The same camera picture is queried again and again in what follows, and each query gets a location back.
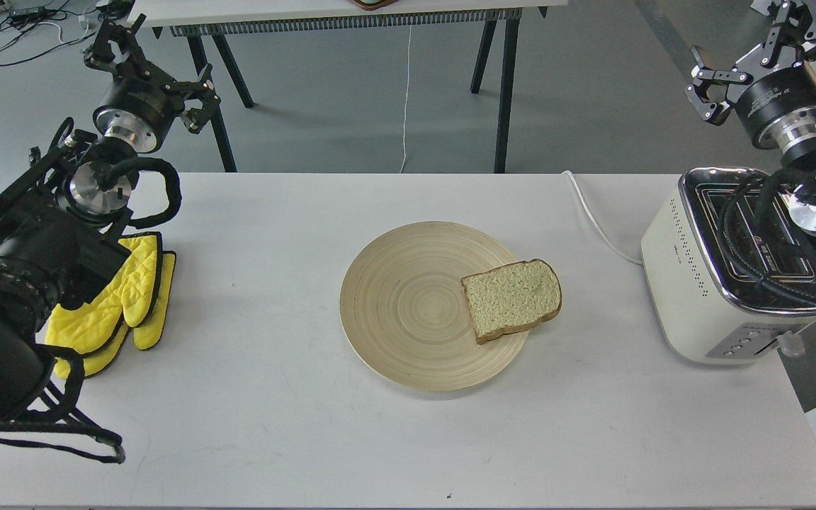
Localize white background table black legs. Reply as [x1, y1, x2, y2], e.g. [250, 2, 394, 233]
[130, 1, 560, 174]

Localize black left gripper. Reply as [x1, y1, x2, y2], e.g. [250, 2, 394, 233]
[84, 14, 221, 154]

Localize cream white toaster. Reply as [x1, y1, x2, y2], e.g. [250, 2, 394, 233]
[641, 167, 816, 366]

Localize yellow oven mitt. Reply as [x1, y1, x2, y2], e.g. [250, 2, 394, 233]
[43, 232, 177, 378]

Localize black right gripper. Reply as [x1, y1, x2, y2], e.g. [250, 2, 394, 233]
[684, 1, 816, 149]

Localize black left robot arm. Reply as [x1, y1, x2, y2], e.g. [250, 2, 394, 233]
[0, 14, 220, 464]

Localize floor cables and power strip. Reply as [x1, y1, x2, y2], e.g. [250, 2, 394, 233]
[0, 0, 132, 68]

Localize white toaster power cord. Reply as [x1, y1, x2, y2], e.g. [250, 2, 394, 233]
[562, 170, 644, 266]

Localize round bamboo plate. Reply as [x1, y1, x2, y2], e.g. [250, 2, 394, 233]
[339, 222, 527, 392]

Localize white hanging cable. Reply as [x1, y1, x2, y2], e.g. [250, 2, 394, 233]
[399, 25, 413, 174]

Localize brown object on background table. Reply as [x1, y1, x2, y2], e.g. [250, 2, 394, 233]
[350, 0, 397, 11]

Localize slice of bread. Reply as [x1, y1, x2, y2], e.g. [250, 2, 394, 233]
[460, 259, 562, 344]

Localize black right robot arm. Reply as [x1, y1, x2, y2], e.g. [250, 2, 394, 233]
[684, 1, 816, 309]

